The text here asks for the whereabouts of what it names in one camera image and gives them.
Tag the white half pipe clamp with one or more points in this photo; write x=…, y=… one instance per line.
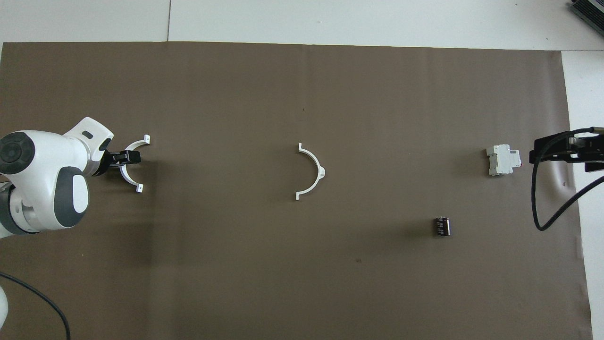
x=139, y=188
x=320, y=171

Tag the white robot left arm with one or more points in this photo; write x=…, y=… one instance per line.
x=42, y=179

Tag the white circuit breaker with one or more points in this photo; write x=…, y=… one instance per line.
x=502, y=160

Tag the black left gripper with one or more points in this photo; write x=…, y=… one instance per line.
x=103, y=163

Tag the black ribbed power supply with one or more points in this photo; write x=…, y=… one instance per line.
x=590, y=12

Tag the black cylindrical capacitor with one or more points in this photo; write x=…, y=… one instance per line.
x=442, y=226

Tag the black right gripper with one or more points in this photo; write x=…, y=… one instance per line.
x=592, y=146

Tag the brown paper mat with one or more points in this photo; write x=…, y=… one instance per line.
x=302, y=283

